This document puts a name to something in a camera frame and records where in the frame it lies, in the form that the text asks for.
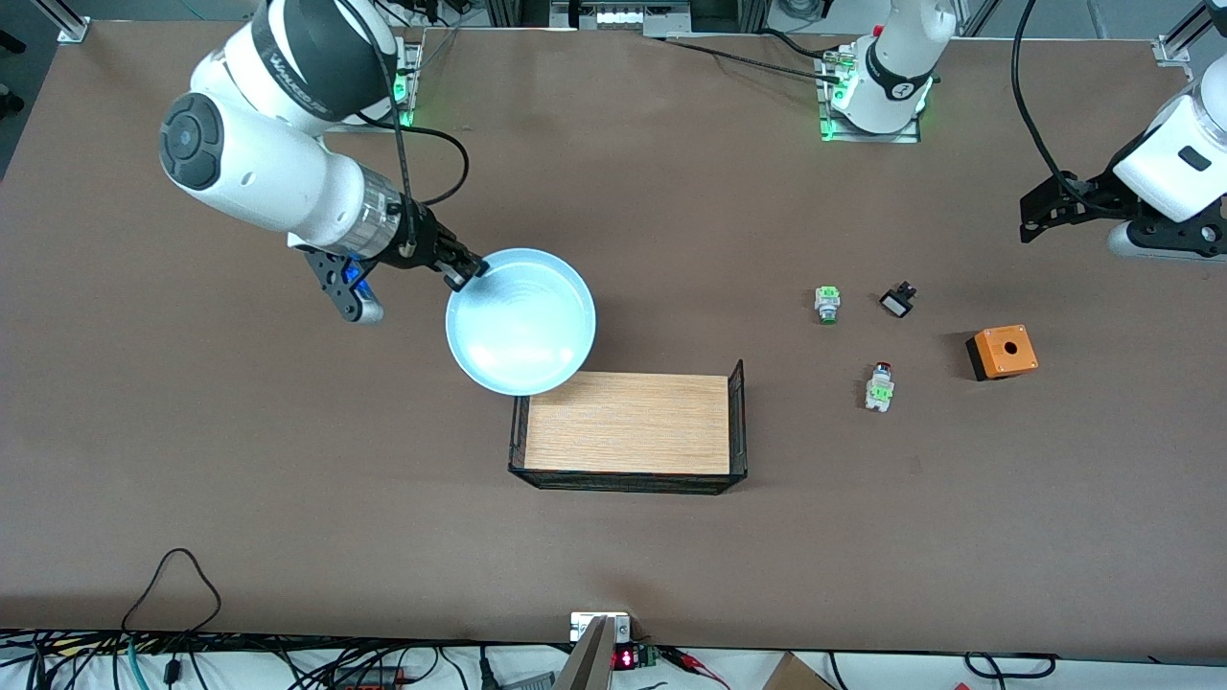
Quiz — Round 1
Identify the light blue round plate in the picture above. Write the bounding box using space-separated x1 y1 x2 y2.
445 248 597 398

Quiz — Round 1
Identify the orange box with black base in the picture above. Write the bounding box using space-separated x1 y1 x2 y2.
965 325 1040 382

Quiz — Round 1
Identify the brown cardboard piece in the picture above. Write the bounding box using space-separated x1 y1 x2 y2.
762 652 837 690

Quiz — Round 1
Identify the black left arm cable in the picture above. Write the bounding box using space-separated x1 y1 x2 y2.
1010 0 1086 191

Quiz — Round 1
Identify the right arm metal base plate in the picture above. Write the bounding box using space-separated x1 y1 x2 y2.
388 38 424 130

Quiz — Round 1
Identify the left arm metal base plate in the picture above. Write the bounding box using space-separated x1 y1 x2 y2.
817 48 922 146

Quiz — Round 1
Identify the wooden tray with wire sides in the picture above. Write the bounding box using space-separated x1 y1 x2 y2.
508 358 748 496

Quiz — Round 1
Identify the aluminium frame with white light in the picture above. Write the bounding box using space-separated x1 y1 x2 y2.
549 0 693 33

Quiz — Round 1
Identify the black cable across table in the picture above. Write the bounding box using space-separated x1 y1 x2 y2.
660 36 846 85

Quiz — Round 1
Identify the silver post bracket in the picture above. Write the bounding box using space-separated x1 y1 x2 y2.
570 611 632 644

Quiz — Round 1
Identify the black looped cable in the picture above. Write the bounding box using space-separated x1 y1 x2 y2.
121 547 223 683

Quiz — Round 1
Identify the grey camera post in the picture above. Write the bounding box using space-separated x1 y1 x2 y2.
553 615 615 690

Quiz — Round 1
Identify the black curved cable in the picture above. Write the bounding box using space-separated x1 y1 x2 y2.
962 652 1059 679

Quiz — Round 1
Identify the red clip lead cable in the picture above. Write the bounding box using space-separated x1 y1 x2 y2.
660 646 731 689

